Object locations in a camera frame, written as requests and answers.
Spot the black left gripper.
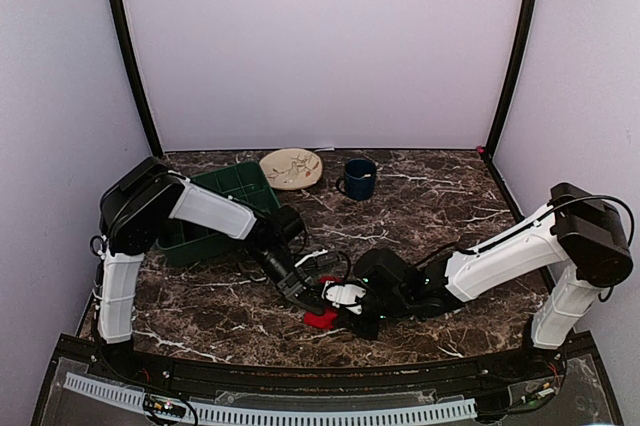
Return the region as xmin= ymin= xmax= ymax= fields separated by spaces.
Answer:
xmin=244 ymin=243 xmax=323 ymax=315

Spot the red white sock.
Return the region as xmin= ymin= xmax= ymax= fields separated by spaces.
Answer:
xmin=303 ymin=276 xmax=339 ymax=331

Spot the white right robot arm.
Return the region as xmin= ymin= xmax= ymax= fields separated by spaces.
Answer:
xmin=323 ymin=182 xmax=635 ymax=380

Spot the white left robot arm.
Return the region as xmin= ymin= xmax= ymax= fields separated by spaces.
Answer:
xmin=90 ymin=157 xmax=324 ymax=382

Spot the green plastic divided crate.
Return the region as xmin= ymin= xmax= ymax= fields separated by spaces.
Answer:
xmin=156 ymin=161 xmax=280 ymax=267

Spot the beige floral ceramic plate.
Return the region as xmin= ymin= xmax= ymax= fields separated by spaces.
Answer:
xmin=259 ymin=148 xmax=323 ymax=191

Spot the dark blue enamel mug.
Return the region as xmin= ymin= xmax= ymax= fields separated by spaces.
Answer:
xmin=335 ymin=158 xmax=377 ymax=201

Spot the right circuit board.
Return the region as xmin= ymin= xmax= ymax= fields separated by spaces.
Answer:
xmin=520 ymin=383 xmax=559 ymax=404

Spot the circuit board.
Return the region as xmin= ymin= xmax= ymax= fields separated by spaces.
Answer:
xmin=520 ymin=383 xmax=559 ymax=404
xmin=142 ymin=394 xmax=188 ymax=420

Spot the left circuit board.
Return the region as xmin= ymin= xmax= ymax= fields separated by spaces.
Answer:
xmin=142 ymin=394 xmax=188 ymax=420

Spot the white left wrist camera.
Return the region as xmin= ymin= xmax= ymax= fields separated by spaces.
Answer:
xmin=294 ymin=249 xmax=329 ymax=268

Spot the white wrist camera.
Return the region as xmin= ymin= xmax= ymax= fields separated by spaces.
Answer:
xmin=321 ymin=281 xmax=367 ymax=315
xmin=294 ymin=249 xmax=329 ymax=268

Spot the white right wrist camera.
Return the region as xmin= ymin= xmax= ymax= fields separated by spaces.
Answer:
xmin=321 ymin=281 xmax=367 ymax=315

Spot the white slotted cable duct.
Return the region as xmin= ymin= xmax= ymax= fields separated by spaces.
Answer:
xmin=62 ymin=373 xmax=478 ymax=425

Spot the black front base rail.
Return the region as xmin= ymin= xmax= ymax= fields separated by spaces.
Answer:
xmin=31 ymin=328 xmax=626 ymax=425

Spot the black right frame post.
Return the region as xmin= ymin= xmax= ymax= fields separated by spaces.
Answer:
xmin=484 ymin=0 xmax=536 ymax=162

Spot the black frame post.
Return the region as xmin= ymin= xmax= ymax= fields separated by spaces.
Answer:
xmin=484 ymin=0 xmax=536 ymax=162
xmin=109 ymin=0 xmax=164 ymax=158

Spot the black left frame post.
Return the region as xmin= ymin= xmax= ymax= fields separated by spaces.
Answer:
xmin=109 ymin=0 xmax=164 ymax=158

